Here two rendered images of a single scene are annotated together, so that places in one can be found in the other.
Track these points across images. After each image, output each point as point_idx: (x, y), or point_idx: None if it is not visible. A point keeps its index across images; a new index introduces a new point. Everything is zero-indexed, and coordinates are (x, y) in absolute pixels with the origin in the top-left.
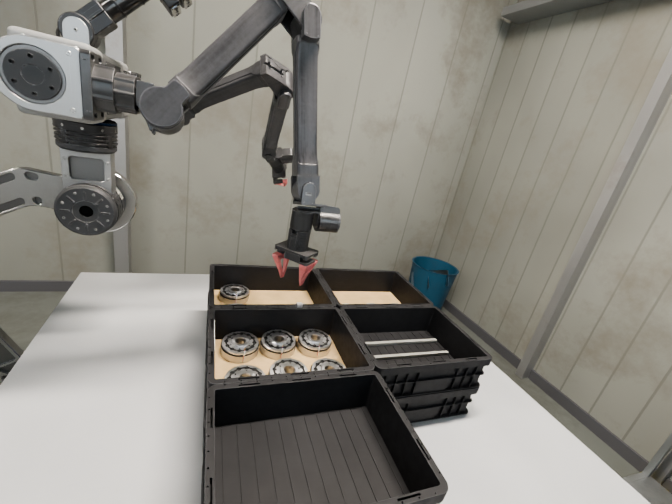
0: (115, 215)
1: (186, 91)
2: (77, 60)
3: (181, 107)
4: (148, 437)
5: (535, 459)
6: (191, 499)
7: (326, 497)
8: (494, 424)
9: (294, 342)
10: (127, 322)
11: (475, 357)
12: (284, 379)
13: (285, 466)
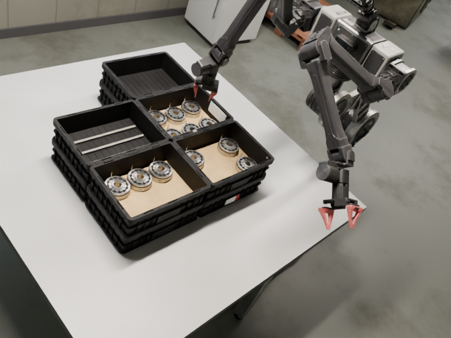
0: (307, 97)
1: (276, 8)
2: None
3: (273, 14)
4: None
5: (9, 139)
6: None
7: (139, 83)
8: (29, 155)
9: (183, 129)
10: (288, 172)
11: (68, 116)
12: (174, 88)
13: (156, 89)
